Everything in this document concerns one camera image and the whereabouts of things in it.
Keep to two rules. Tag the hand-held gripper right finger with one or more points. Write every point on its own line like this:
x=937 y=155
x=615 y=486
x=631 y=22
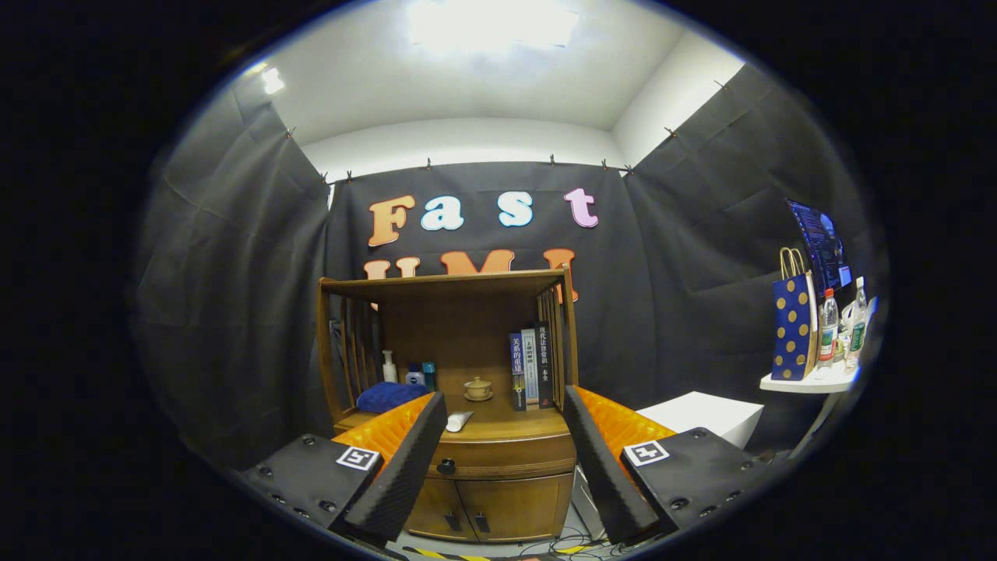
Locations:
x=600 y=467

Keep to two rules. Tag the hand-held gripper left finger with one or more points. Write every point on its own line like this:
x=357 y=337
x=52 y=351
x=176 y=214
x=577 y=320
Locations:
x=405 y=467

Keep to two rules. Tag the white tube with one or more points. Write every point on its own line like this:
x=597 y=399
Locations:
x=458 y=421

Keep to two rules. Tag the wooden cabinet door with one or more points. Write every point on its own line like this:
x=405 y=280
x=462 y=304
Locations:
x=522 y=506
x=436 y=510

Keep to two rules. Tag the wooden countertop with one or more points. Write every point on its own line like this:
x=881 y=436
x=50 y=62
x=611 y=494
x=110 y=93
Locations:
x=498 y=421

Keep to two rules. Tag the wooden cabinet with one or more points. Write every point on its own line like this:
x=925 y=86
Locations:
x=459 y=335

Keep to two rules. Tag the blue folded towel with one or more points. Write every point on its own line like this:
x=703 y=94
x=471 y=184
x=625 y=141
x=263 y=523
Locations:
x=385 y=397

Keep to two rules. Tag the white bottle with blue cap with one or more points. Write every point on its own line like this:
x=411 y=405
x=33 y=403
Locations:
x=415 y=378

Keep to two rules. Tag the teal bottle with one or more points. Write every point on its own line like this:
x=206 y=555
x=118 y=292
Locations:
x=429 y=375

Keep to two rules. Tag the white pump bottle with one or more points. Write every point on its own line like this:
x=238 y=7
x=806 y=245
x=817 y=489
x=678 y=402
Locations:
x=389 y=372

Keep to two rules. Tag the beige lidded teacup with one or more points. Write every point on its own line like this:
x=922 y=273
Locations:
x=477 y=388

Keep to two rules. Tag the white box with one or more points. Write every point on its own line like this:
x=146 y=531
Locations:
x=701 y=413

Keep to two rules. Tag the black book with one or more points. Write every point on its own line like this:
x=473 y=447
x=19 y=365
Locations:
x=544 y=366

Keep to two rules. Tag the pale blue book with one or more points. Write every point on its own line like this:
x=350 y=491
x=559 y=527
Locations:
x=530 y=366

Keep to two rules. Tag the white side shelf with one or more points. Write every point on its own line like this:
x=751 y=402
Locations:
x=810 y=382

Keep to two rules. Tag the black backdrop cloth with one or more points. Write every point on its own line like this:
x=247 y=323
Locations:
x=249 y=296

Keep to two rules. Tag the blue polka-dot gift bag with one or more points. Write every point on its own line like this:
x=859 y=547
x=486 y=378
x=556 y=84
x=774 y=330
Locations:
x=793 y=327

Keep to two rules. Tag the green label plastic bottle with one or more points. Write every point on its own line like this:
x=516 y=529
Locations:
x=856 y=331

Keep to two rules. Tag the computer monitor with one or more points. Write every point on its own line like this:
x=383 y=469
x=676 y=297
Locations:
x=818 y=241

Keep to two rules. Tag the ceiling light panel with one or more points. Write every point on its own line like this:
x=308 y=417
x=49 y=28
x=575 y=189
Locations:
x=491 y=23

